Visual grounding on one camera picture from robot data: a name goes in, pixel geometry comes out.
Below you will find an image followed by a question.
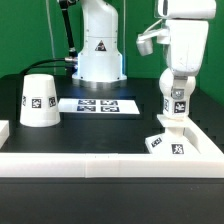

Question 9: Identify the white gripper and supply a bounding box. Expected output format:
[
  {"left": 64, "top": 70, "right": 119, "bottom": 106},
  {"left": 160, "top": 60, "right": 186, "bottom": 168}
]
[{"left": 162, "top": 19, "right": 209, "bottom": 100}]

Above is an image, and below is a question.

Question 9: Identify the white lamp bulb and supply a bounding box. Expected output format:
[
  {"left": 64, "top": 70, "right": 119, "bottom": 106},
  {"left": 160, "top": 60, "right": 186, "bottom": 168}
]
[{"left": 159, "top": 68, "right": 196, "bottom": 120}]

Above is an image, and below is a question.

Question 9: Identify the white lamp base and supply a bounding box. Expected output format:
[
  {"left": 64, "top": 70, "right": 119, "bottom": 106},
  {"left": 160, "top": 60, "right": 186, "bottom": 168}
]
[{"left": 145, "top": 114, "right": 199, "bottom": 157}]

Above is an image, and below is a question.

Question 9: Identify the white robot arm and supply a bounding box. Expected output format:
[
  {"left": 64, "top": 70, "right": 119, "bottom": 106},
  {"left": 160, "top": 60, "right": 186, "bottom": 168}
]
[{"left": 73, "top": 0, "right": 216, "bottom": 88}]

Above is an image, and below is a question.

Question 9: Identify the white lamp shade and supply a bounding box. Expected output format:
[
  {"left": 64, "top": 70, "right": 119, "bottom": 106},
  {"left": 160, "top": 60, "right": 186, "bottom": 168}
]
[{"left": 20, "top": 74, "right": 60, "bottom": 127}]

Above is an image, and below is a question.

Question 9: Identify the white marker sheet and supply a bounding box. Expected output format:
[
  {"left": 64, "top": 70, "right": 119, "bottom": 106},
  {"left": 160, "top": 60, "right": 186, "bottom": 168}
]
[{"left": 58, "top": 98, "right": 139, "bottom": 115}]

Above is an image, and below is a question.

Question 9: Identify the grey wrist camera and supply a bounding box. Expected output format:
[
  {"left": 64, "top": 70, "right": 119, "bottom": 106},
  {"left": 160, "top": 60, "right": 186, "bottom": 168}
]
[{"left": 136, "top": 28, "right": 170, "bottom": 56}]

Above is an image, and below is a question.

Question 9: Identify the white border frame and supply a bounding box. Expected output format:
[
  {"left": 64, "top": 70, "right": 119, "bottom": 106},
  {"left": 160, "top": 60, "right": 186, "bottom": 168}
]
[{"left": 0, "top": 119, "right": 224, "bottom": 178}]

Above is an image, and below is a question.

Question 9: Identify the black cable bundle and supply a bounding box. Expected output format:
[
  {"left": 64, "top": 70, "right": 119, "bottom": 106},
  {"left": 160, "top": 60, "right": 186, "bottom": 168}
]
[{"left": 19, "top": 0, "right": 80, "bottom": 76}]

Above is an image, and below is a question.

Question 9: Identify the thin grey cable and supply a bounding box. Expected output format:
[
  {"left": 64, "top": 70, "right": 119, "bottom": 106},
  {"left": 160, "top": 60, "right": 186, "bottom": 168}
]
[{"left": 45, "top": 0, "right": 58, "bottom": 76}]

